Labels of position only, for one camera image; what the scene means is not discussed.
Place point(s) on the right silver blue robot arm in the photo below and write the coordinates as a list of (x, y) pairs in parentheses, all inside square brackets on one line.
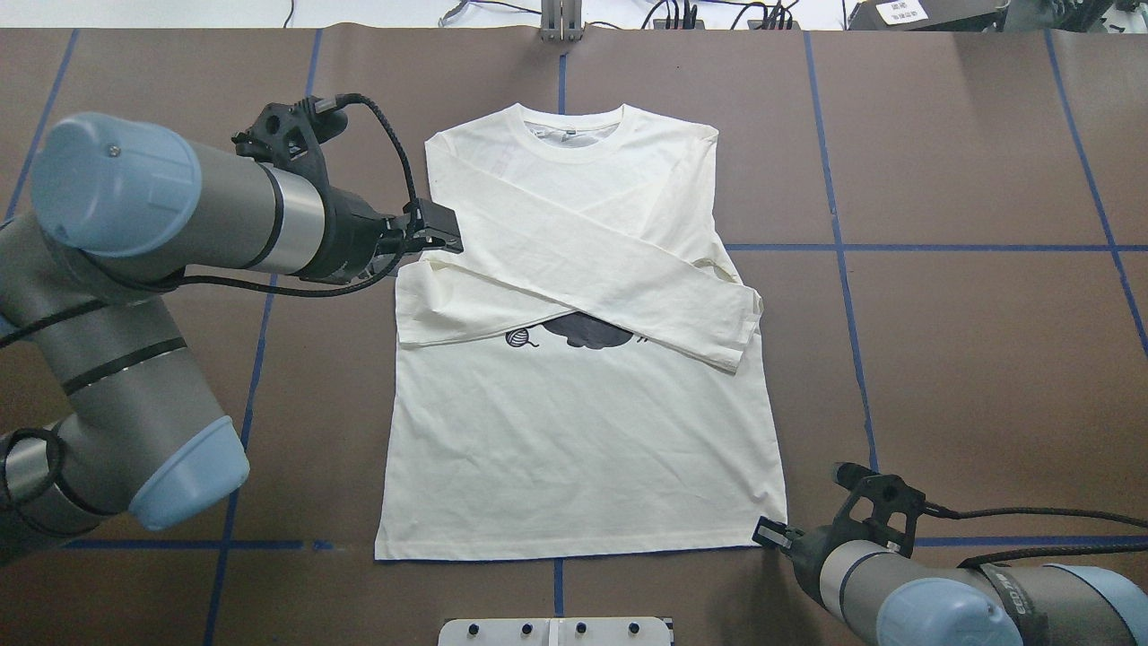
[(885, 598)]

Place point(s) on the black box with white label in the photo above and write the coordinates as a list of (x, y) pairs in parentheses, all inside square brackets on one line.
[(945, 16)]

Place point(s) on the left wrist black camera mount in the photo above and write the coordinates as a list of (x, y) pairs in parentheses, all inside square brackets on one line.
[(290, 137)]

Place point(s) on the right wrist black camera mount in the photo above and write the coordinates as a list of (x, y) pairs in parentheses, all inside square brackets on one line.
[(880, 508)]

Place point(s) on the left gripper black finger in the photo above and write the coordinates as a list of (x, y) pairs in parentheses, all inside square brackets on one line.
[(432, 226)]

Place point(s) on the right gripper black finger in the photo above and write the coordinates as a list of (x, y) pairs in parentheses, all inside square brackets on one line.
[(772, 534)]

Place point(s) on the white pedestal base plate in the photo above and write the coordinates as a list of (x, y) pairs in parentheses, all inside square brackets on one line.
[(593, 630)]

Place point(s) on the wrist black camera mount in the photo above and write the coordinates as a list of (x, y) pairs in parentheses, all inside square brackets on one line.
[(880, 508), (290, 137)]

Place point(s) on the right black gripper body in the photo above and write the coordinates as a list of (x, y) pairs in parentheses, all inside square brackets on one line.
[(806, 549)]

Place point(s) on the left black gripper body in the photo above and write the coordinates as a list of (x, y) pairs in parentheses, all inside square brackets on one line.
[(348, 238)]

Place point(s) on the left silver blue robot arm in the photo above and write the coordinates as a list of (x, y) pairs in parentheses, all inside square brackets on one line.
[(119, 212)]

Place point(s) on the cream long-sleeve cat shirt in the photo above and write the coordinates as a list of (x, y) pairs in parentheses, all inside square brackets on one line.
[(586, 377)]

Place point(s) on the aluminium frame post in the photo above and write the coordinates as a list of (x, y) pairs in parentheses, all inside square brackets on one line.
[(561, 21)]

